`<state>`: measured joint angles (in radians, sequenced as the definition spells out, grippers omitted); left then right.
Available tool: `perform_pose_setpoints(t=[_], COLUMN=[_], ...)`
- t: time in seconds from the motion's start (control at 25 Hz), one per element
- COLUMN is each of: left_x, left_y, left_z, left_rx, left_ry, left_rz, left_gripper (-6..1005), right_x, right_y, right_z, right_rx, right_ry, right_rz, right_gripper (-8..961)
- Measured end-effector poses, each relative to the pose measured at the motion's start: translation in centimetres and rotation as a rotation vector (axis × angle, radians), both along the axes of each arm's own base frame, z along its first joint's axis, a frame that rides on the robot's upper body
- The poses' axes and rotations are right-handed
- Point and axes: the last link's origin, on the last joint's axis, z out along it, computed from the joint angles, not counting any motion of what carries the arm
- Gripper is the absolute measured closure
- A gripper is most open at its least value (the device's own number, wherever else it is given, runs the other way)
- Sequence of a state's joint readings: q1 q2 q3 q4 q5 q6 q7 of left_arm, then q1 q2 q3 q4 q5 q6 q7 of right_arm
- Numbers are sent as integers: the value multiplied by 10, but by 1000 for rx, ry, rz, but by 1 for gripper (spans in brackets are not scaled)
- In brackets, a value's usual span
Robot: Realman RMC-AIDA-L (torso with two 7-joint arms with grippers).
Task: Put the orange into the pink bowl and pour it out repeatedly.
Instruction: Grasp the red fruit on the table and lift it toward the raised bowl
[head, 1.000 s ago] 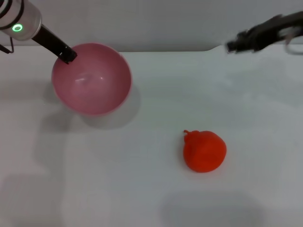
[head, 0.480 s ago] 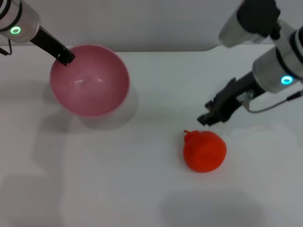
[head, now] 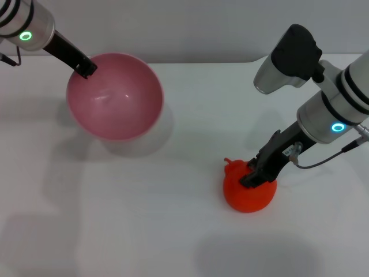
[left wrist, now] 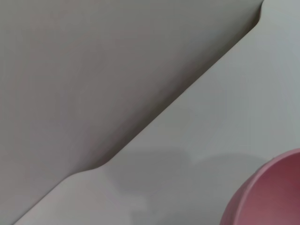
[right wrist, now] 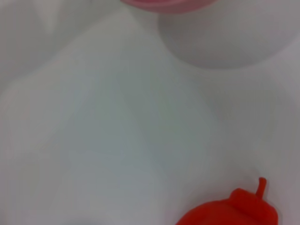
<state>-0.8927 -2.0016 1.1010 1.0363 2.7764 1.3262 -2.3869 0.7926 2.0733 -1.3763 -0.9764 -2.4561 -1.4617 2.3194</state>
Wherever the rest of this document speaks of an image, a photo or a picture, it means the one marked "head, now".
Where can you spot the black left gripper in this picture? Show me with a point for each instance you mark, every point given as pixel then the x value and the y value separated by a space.
pixel 67 52

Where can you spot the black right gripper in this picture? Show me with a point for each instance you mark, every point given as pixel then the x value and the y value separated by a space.
pixel 282 155

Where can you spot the soft orange toy fruit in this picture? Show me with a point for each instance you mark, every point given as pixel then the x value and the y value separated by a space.
pixel 245 196

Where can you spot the pink plastic bowl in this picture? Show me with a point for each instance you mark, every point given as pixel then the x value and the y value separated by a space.
pixel 115 98

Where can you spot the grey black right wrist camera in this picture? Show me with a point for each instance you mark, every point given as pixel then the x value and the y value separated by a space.
pixel 288 60

